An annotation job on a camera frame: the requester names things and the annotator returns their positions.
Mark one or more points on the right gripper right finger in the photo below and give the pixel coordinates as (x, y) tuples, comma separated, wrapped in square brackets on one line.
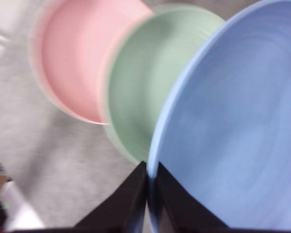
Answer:
[(179, 208)]

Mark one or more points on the blue plate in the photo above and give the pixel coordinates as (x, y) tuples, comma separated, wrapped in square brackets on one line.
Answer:
[(232, 121)]

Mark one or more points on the green plate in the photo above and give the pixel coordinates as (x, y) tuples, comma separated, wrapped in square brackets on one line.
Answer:
[(140, 85)]

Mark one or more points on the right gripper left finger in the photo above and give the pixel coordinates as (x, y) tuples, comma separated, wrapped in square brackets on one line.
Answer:
[(121, 206)]

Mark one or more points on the pink plate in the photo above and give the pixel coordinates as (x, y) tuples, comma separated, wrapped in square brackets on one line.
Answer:
[(77, 63)]

